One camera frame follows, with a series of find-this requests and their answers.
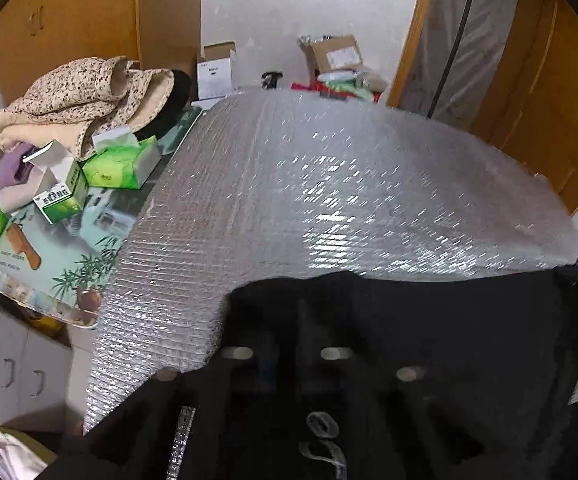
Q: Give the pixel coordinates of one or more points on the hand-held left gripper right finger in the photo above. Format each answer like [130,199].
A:
[336,355]

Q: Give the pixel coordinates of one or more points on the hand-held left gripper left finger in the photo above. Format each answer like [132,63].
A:
[236,355]

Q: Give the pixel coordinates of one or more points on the black garment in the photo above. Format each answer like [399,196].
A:
[419,310]

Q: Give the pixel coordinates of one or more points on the silver foil mat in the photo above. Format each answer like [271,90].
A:
[319,185]

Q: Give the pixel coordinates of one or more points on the bamboo print table cover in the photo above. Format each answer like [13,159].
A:
[104,230]

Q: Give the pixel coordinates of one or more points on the wooden door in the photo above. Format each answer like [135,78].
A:
[544,85]

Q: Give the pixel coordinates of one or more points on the white cabinet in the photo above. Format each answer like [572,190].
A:
[9,360]

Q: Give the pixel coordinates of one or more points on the green white medicine box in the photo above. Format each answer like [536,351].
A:
[61,195]

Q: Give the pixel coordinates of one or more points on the wooden comb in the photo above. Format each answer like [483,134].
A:
[24,247]

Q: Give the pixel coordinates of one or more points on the dark folded cloth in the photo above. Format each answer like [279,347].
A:
[169,105]

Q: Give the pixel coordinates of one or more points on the clear plastic door curtain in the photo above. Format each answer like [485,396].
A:
[469,35]

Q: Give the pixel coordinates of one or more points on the pile of plastic bags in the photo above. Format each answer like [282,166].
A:
[349,85]

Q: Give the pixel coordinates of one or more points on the purple cloth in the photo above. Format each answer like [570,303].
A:
[14,165]

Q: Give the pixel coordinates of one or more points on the cardboard box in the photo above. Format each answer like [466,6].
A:
[336,55]

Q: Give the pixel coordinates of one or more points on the beige floral blanket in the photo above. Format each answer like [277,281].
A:
[69,95]

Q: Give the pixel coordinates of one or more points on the wooden door frame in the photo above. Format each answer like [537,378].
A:
[411,35]

